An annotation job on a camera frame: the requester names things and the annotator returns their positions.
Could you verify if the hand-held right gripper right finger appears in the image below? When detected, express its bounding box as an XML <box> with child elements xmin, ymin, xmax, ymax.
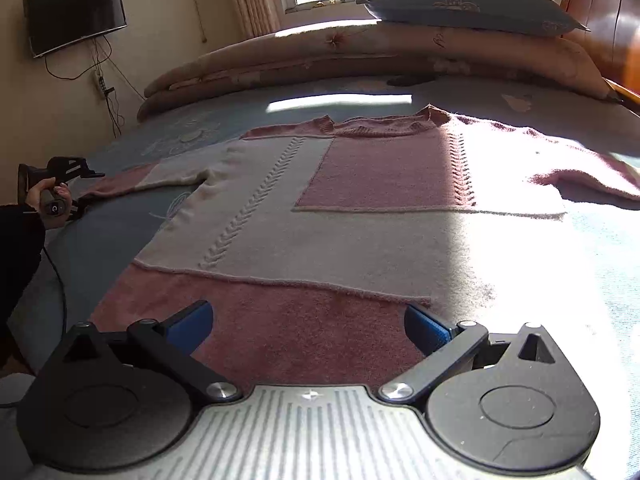
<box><xmin>377</xmin><ymin>303</ymin><xmax>572</xmax><ymax>404</ymax></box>

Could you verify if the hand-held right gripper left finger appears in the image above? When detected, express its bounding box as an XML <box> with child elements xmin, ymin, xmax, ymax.
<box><xmin>62</xmin><ymin>300</ymin><xmax>246</xmax><ymax>404</ymax></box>

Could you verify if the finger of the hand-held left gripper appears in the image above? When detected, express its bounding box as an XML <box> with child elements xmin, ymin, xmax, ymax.
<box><xmin>71</xmin><ymin>191</ymin><xmax>102</xmax><ymax>221</ymax></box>
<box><xmin>74</xmin><ymin>158</ymin><xmax>107</xmax><ymax>181</ymax></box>

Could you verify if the pink and white sweater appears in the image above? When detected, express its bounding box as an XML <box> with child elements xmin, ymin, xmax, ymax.
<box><xmin>80</xmin><ymin>103</ymin><xmax>640</xmax><ymax>392</ymax></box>

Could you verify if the person's left forearm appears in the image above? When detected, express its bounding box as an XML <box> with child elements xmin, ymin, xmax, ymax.
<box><xmin>0</xmin><ymin>204</ymin><xmax>49</xmax><ymax>332</ymax></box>

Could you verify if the person's left hand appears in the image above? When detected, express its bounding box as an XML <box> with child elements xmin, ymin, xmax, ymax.
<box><xmin>25</xmin><ymin>177</ymin><xmax>73</xmax><ymax>212</ymax></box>

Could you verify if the pink floral folded quilt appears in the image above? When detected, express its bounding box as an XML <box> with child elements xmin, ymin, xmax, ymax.
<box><xmin>136</xmin><ymin>21</ymin><xmax>619</xmax><ymax>122</ymax></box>

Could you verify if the grey-green pillow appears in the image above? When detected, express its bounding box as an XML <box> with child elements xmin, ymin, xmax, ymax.
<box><xmin>355</xmin><ymin>0</ymin><xmax>592</xmax><ymax>38</ymax></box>

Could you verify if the wooden headboard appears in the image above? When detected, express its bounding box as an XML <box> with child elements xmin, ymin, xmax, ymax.
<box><xmin>559</xmin><ymin>0</ymin><xmax>640</xmax><ymax>107</ymax></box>

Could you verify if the wall power strip with cables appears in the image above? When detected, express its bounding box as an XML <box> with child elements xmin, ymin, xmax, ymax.
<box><xmin>44</xmin><ymin>35</ymin><xmax>147</xmax><ymax>139</ymax></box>

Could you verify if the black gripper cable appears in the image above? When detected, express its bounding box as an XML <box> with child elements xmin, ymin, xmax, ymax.
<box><xmin>41</xmin><ymin>244</ymin><xmax>69</xmax><ymax>334</ymax></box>

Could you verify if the black wall television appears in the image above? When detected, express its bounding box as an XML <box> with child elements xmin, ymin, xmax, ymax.
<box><xmin>22</xmin><ymin>0</ymin><xmax>128</xmax><ymax>60</ymax></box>

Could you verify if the hanging wall cord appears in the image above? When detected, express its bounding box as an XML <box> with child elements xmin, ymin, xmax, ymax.
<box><xmin>184</xmin><ymin>0</ymin><xmax>209</xmax><ymax>44</ymax></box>

